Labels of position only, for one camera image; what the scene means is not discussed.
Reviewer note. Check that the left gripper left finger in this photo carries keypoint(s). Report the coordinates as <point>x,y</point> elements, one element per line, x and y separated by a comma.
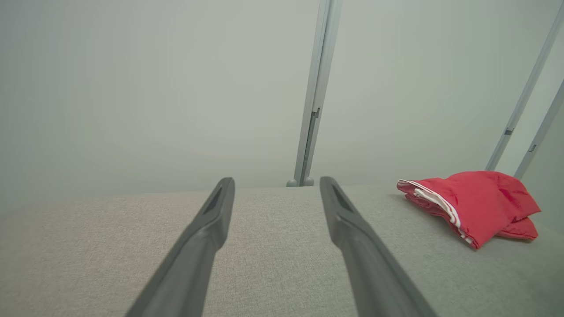
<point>194,255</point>

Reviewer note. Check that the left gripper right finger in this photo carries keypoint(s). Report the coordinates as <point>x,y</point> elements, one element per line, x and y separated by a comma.
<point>365,264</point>

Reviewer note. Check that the red numbered basketball jersey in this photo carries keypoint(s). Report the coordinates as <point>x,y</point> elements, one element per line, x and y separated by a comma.
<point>480,202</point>

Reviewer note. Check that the grey cylindrical post foot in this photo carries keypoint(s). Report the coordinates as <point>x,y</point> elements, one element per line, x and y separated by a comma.
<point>308,181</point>
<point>291,182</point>

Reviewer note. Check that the grey metal partition post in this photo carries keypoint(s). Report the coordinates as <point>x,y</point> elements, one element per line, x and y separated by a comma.
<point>317,88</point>

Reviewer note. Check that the thin grey metal post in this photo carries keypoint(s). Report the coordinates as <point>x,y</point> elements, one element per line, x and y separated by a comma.
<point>539,136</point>
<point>524,97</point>

